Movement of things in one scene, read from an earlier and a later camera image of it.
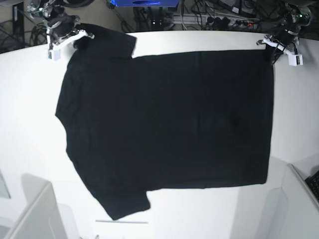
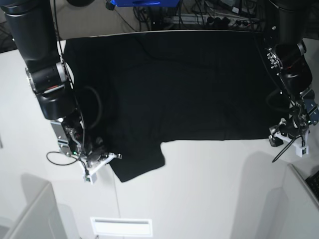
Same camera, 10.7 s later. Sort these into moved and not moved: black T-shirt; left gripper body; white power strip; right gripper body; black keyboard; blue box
Moved: left gripper body; black T-shirt; right gripper body
Not moved: black keyboard; white power strip; blue box
